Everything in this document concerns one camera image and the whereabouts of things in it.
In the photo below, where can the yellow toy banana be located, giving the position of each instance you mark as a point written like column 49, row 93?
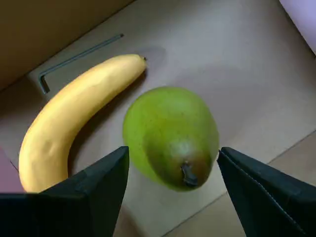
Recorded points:
column 69, row 116

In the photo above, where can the green toy pear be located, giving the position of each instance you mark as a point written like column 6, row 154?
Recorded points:
column 168, row 128

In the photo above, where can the grey metal hex key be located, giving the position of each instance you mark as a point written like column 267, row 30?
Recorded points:
column 74, row 58

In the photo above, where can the pink cardboard box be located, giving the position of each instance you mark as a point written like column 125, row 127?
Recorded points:
column 222, row 61

